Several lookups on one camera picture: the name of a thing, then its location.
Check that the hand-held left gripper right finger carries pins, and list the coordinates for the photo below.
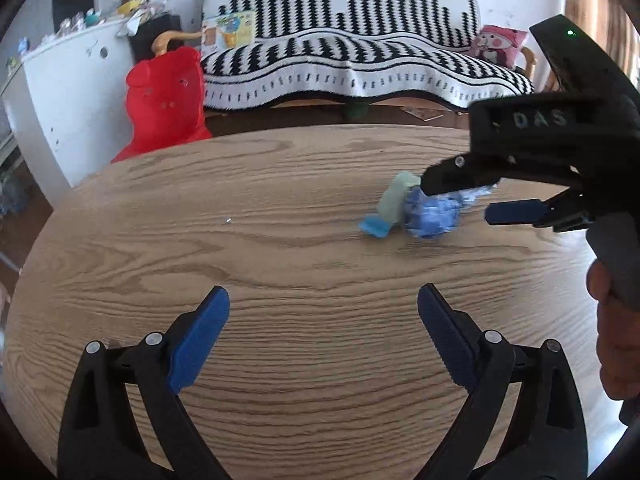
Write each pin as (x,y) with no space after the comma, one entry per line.
(450,335)

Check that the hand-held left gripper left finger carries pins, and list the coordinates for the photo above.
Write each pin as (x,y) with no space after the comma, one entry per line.
(197,345)

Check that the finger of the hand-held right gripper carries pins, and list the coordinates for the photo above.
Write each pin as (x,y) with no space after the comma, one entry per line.
(455,172)
(515,212)

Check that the blue wrapper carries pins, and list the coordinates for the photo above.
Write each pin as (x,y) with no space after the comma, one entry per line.
(430,215)

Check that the person's right hand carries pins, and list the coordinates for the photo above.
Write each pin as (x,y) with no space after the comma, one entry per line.
(620,345)

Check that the flat cardboard piece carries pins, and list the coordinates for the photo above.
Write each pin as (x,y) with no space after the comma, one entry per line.
(422,112)

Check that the pink cartoon cushion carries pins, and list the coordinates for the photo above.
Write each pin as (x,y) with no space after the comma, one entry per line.
(497,47)

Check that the brown curtain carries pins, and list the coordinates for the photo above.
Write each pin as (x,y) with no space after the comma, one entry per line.
(605,0)

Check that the black white striped blanket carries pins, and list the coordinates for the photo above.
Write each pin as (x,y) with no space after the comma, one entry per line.
(360,55)

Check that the red plastic bear chair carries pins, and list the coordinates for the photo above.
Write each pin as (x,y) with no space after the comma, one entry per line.
(165,105)

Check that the colourful picture book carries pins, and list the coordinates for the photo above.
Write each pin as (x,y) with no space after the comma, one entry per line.
(227,30)

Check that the white cabinet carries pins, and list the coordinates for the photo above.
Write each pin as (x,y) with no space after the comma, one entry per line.
(75,100)

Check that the wooden sofa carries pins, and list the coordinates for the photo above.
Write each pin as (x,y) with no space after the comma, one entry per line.
(172,37)

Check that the black box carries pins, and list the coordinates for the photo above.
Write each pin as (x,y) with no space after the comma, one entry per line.
(160,30)

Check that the pile of clutter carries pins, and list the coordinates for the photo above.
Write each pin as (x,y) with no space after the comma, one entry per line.
(135,7)

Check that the row of small bottles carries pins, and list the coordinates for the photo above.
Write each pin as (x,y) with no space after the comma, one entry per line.
(80,19)

